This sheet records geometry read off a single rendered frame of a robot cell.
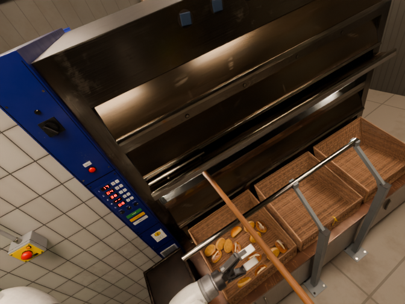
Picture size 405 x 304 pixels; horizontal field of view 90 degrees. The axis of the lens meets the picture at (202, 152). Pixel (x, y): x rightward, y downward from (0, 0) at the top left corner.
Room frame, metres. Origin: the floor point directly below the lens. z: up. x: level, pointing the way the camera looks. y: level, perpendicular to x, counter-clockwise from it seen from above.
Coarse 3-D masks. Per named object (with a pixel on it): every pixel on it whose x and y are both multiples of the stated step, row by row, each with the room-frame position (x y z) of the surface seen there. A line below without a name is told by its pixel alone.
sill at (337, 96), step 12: (348, 84) 1.29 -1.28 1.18; (360, 84) 1.25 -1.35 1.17; (336, 96) 1.21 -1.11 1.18; (312, 108) 1.18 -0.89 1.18; (324, 108) 1.16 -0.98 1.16; (300, 120) 1.11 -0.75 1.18; (276, 132) 1.08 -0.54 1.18; (252, 144) 1.06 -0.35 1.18; (264, 144) 1.03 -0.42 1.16; (240, 156) 0.99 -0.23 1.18; (216, 168) 0.97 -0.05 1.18; (228, 168) 0.96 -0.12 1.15; (192, 180) 0.95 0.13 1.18; (204, 180) 0.92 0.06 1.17; (180, 192) 0.89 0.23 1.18; (168, 204) 0.85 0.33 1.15
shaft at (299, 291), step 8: (208, 176) 0.90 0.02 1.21; (216, 184) 0.82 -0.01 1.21; (224, 200) 0.69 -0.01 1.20; (232, 208) 0.62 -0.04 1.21; (240, 216) 0.56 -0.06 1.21; (248, 224) 0.50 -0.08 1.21; (256, 232) 0.46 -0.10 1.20; (256, 240) 0.42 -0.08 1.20; (264, 248) 0.38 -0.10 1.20; (272, 256) 0.33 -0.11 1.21; (280, 264) 0.30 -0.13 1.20; (280, 272) 0.27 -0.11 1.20; (288, 272) 0.26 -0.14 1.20; (288, 280) 0.23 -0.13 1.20; (296, 288) 0.20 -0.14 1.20; (304, 296) 0.17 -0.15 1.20
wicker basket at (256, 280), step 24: (216, 216) 0.87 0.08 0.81; (264, 216) 0.80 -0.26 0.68; (216, 240) 0.79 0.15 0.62; (240, 240) 0.74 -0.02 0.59; (264, 240) 0.67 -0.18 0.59; (288, 240) 0.57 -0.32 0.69; (216, 264) 0.64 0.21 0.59; (240, 264) 0.58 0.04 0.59; (264, 264) 0.52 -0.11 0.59; (240, 288) 0.40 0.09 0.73
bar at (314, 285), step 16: (352, 144) 0.75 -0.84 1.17; (368, 160) 0.67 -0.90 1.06; (304, 176) 0.66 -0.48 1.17; (384, 192) 0.53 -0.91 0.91; (256, 208) 0.59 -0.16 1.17; (320, 224) 0.47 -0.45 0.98; (368, 224) 0.53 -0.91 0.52; (208, 240) 0.52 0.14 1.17; (320, 240) 0.44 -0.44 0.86; (320, 256) 0.42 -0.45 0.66; (352, 256) 0.52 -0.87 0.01; (320, 272) 0.43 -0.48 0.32; (320, 288) 0.40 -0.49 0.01
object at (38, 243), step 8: (32, 232) 0.70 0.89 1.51; (24, 240) 0.67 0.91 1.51; (32, 240) 0.66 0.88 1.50; (40, 240) 0.69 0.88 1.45; (16, 248) 0.64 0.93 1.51; (24, 248) 0.64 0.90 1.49; (32, 248) 0.64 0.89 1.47; (40, 248) 0.65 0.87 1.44; (16, 256) 0.63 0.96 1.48; (32, 256) 0.63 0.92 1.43
